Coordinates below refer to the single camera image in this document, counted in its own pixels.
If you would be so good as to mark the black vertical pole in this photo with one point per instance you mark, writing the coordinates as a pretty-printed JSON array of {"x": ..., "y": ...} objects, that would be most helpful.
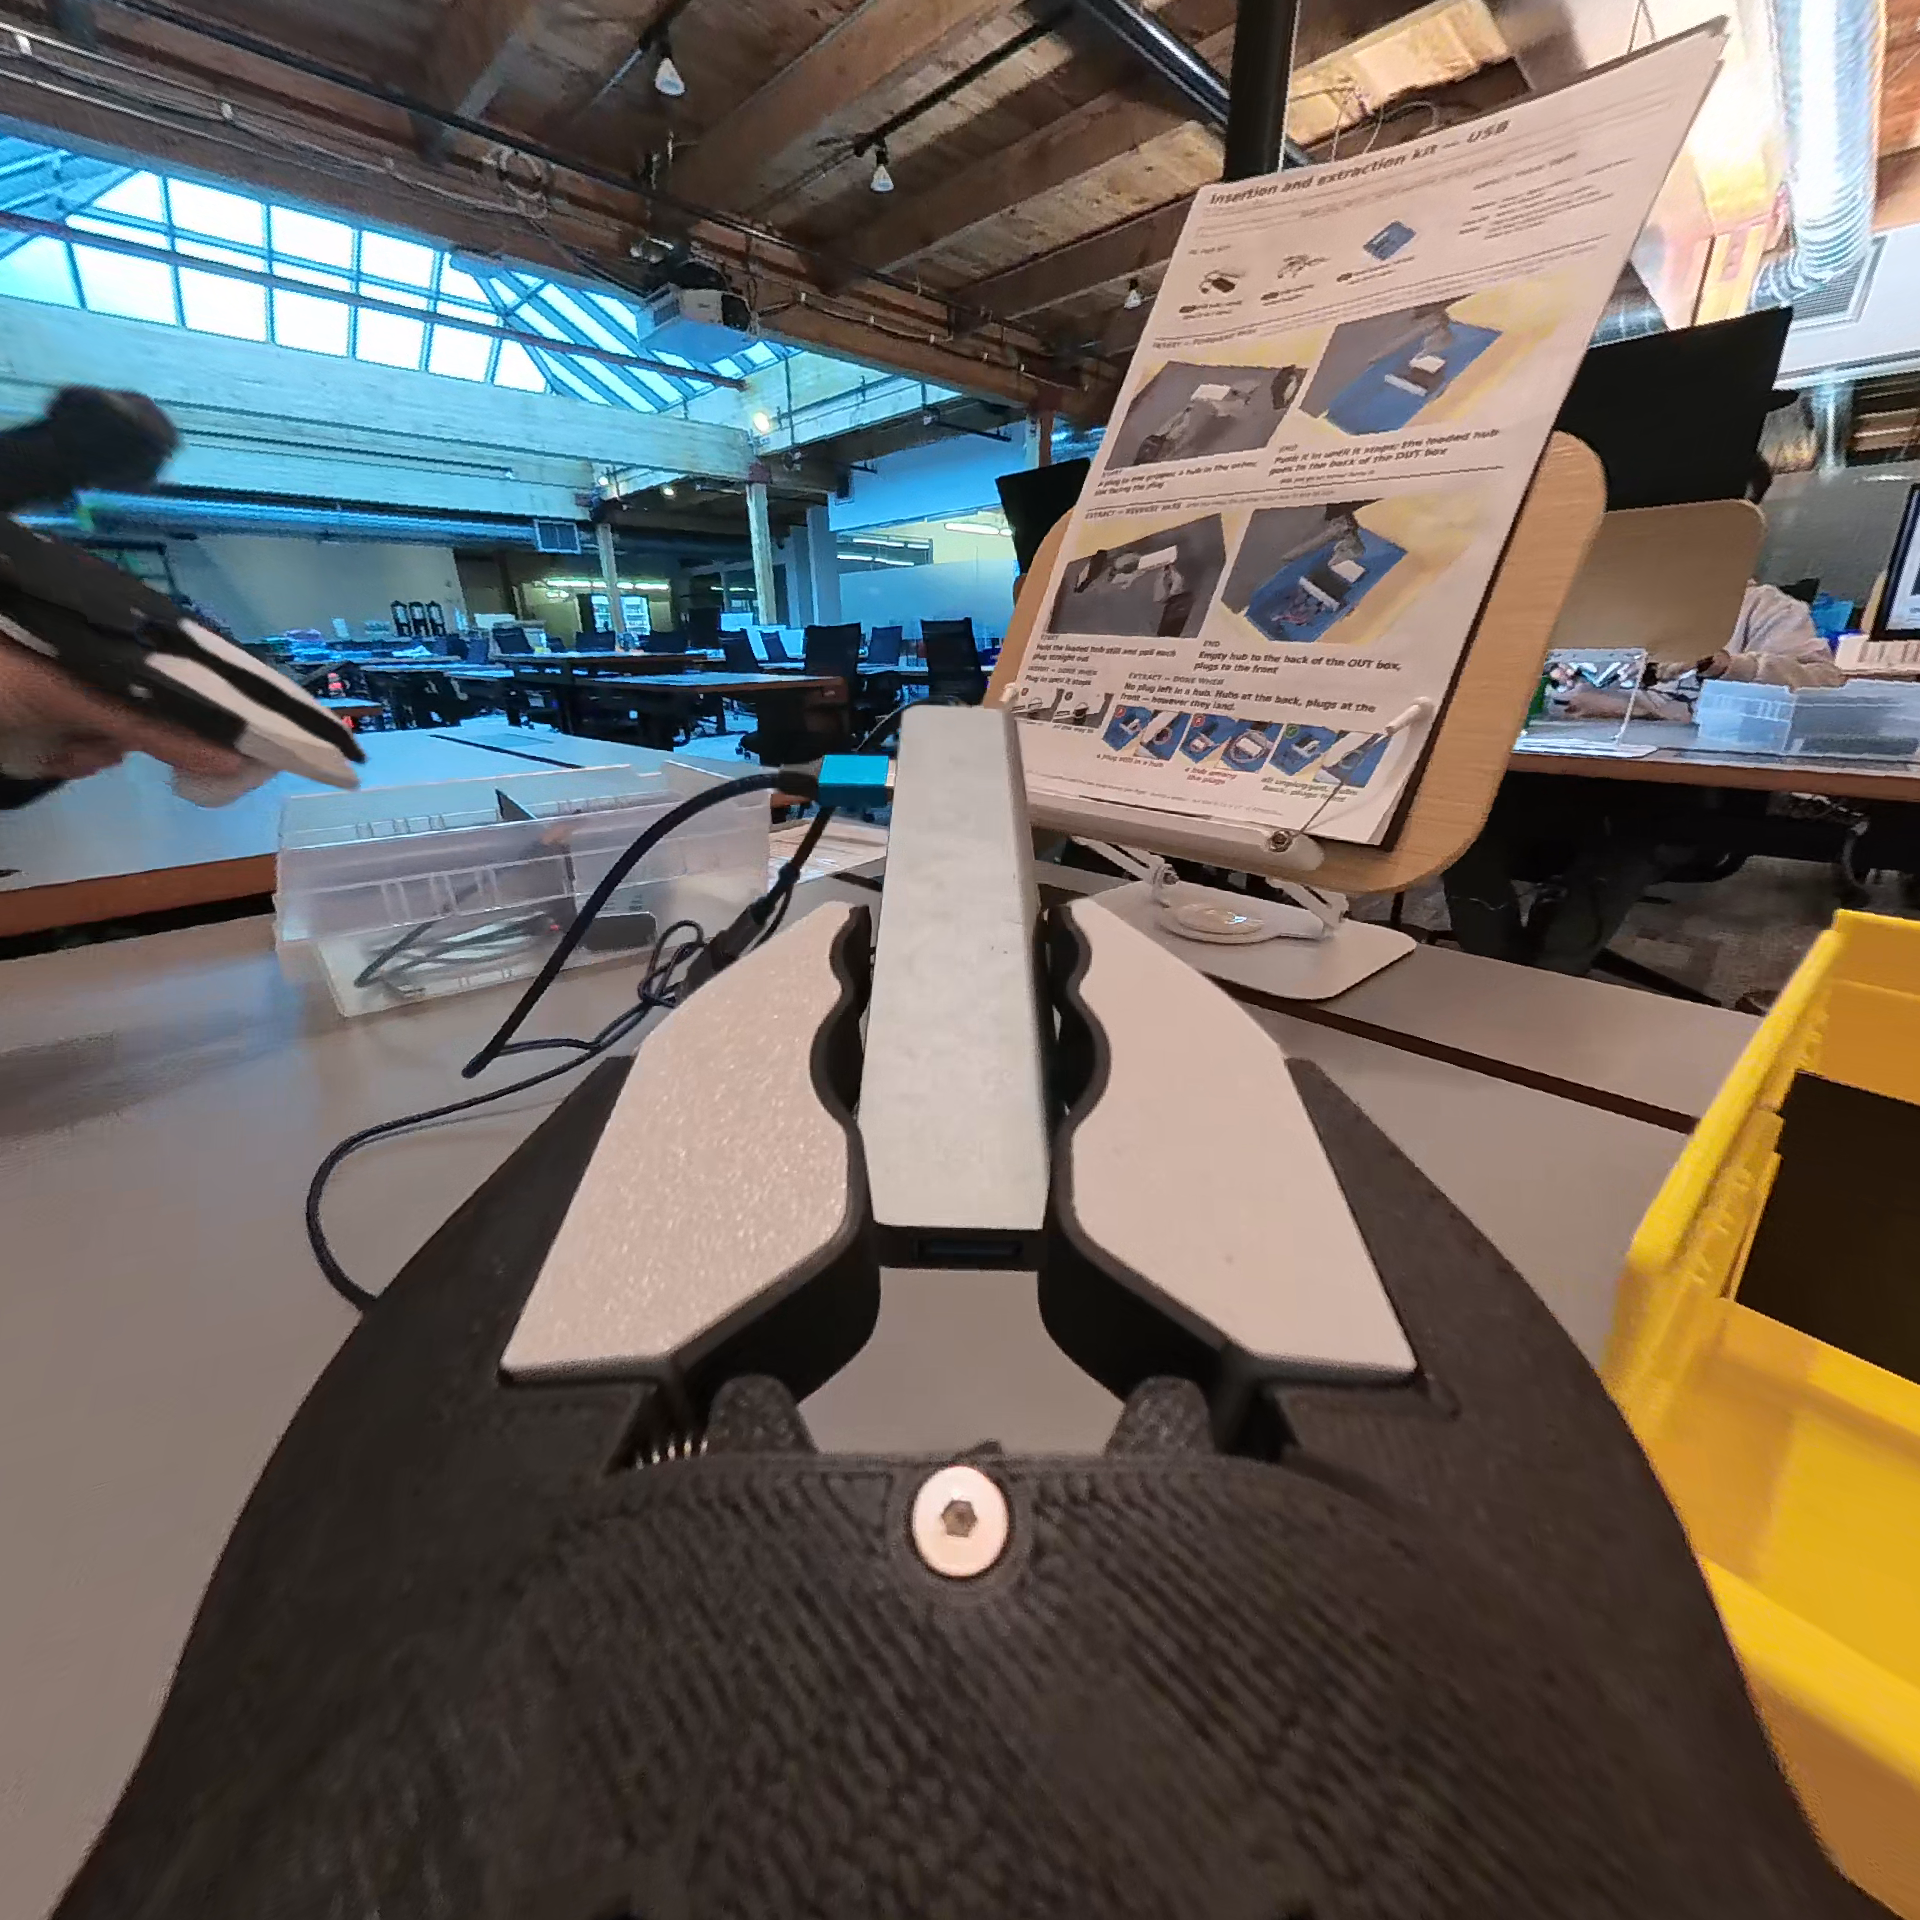
[{"x": 1264, "y": 93}]

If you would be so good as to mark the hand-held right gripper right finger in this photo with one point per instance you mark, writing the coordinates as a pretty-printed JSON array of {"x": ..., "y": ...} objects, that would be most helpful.
[{"x": 1248, "y": 1205}]

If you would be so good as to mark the yellow plastic bin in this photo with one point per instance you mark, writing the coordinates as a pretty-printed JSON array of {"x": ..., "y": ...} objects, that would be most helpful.
[{"x": 1773, "y": 1443}]

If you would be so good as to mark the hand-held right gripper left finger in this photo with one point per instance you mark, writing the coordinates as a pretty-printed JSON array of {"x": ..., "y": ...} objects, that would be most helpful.
[{"x": 679, "y": 1205}]

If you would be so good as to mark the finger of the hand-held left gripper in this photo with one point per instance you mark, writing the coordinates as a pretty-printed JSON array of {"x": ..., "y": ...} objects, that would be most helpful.
[{"x": 231, "y": 697}]

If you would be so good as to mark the silver ventilation duct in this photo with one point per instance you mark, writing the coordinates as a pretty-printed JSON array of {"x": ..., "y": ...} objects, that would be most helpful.
[{"x": 1820, "y": 136}]

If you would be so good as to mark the black monitor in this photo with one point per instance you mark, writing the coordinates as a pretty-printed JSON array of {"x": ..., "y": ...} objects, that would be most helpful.
[{"x": 1687, "y": 406}]

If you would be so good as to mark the clear plastic bin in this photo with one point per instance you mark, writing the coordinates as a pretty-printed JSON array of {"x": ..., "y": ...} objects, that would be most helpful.
[{"x": 511, "y": 867}]

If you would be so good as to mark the person's left hand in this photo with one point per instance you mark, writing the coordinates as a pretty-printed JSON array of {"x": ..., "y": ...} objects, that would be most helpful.
[{"x": 91, "y": 739}]

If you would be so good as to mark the illustrated instruction board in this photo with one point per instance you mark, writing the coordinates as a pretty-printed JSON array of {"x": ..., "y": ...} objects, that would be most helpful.
[{"x": 1352, "y": 483}]

